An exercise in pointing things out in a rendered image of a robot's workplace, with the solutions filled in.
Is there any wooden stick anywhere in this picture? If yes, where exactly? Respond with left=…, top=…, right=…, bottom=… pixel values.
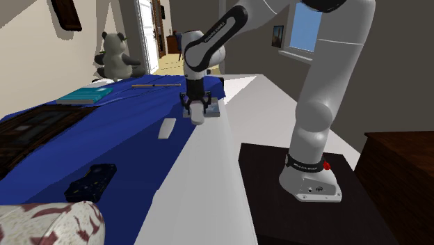
left=131, top=83, right=182, bottom=88

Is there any bed with blue cover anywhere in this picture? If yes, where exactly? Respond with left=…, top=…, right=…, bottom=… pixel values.
left=0, top=74, right=259, bottom=245

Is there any red and white patterned pillow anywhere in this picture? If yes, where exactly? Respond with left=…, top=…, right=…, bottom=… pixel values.
left=0, top=200, right=106, bottom=245

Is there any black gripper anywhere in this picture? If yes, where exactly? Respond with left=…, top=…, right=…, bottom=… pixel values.
left=180, top=77, right=213, bottom=114

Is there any dark brown wall picture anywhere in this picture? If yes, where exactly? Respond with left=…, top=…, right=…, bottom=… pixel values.
left=50, top=0, right=83, bottom=33

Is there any small framed wall picture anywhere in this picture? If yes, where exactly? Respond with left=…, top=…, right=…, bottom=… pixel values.
left=271, top=24, right=285, bottom=49

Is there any white cylinder cup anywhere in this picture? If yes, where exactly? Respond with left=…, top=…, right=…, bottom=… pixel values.
left=190, top=102, right=206, bottom=126

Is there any window with white frame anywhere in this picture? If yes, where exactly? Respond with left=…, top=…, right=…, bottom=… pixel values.
left=278, top=1, right=323, bottom=65

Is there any black robot stand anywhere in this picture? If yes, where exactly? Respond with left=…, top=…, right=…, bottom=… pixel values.
left=238, top=142, right=401, bottom=245

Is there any dark blue game controller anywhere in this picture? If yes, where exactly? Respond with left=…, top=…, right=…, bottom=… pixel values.
left=63, top=163, right=118, bottom=204

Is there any dark brown wooden cabinet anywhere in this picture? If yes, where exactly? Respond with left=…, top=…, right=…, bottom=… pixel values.
left=353, top=129, right=434, bottom=245

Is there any white door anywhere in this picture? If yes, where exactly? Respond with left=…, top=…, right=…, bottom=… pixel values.
left=135, top=0, right=161, bottom=74

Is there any teal book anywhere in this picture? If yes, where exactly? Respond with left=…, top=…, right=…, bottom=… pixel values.
left=55, top=86, right=115, bottom=105

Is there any white flat remote control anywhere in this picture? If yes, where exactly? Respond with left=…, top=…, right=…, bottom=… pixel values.
left=156, top=117, right=177, bottom=141

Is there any panda plush toy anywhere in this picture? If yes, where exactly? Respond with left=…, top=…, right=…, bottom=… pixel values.
left=93, top=31, right=146, bottom=83

